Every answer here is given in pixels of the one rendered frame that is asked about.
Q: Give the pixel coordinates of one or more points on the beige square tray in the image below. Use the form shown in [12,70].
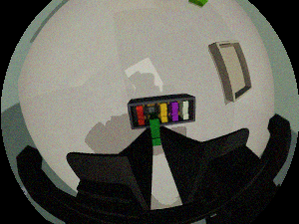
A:
[233,69]

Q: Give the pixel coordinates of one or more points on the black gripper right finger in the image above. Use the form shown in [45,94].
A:
[187,158]

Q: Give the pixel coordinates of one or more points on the yellow fuse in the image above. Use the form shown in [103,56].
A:
[162,110]

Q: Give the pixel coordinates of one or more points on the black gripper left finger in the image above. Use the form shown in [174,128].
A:
[132,166]

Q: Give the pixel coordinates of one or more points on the black fuse block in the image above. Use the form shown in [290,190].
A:
[179,109]

